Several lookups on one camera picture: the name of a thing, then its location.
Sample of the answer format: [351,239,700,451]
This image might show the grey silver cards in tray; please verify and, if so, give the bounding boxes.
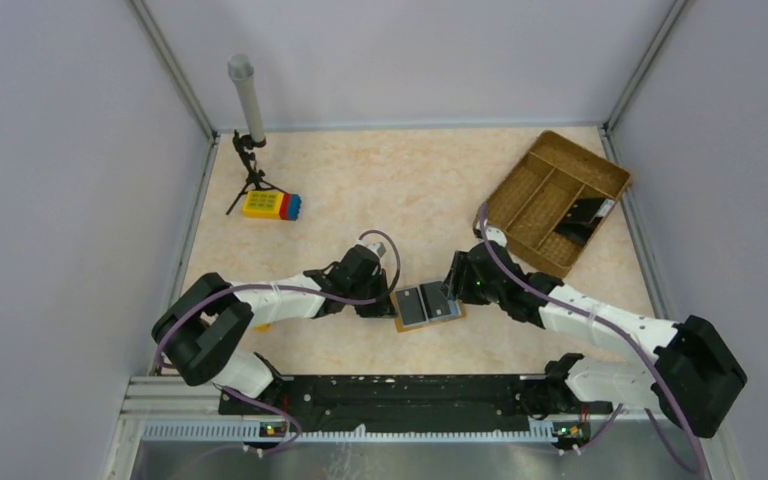
[564,197,615,225]

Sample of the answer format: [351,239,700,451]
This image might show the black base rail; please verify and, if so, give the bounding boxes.
[218,374,614,435]

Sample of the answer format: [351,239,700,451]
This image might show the grey slotted cable duct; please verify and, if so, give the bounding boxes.
[141,420,557,443]

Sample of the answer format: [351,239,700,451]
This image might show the grey cylinder on tripod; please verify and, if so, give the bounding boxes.
[227,53,266,148]

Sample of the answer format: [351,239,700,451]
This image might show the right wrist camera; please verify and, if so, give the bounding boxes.
[485,226,507,248]

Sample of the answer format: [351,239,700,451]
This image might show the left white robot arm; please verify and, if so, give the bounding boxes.
[151,242,394,414]

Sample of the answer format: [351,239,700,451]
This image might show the loose black card in tray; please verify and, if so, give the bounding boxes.
[554,222,597,246]

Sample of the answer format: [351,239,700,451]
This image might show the yellow toy brick block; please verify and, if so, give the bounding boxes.
[242,190,285,220]

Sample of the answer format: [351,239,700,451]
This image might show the red blue toy bricks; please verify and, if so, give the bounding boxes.
[279,193,302,221]

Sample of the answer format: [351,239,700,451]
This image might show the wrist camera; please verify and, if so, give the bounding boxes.
[485,226,507,248]
[359,241,387,262]

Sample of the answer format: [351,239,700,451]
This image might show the black credit card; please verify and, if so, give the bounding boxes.
[395,287,427,329]
[419,280,452,321]

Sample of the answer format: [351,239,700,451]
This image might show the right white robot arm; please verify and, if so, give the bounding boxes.
[441,241,748,438]

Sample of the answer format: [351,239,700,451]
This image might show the small black tripod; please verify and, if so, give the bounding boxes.
[225,130,285,216]

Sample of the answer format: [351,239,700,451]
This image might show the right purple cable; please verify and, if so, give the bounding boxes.
[476,201,710,478]

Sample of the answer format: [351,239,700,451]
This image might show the woven brown divided tray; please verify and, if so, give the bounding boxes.
[487,130,632,278]

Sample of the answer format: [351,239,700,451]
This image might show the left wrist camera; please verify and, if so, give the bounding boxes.
[359,241,387,262]

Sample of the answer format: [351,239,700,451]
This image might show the yellow leather card holder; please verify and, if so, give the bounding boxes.
[391,280,466,333]

